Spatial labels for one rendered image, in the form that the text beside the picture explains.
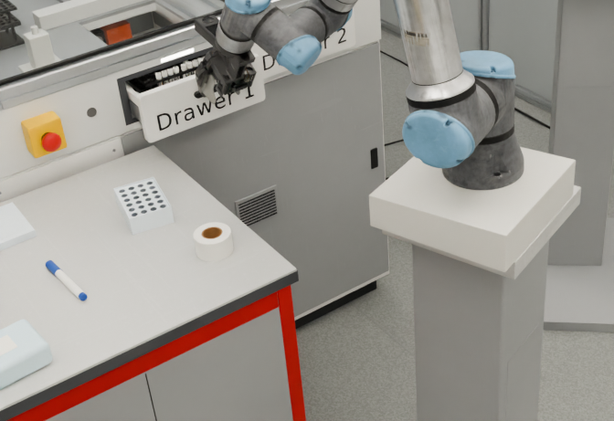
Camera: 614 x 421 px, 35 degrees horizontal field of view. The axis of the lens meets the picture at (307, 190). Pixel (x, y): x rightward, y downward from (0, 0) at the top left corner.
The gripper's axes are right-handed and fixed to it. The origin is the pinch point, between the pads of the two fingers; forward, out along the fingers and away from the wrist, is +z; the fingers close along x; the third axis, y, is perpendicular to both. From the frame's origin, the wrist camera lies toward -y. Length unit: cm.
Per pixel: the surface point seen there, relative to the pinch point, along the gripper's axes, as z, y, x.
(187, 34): 3.4, -15.5, 3.1
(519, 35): 100, -27, 167
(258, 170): 36.4, 7.3, 16.1
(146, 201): 2.9, 17.1, -23.3
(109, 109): 12.4, -9.4, -17.6
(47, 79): 3.3, -15.5, -29.1
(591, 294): 58, 71, 94
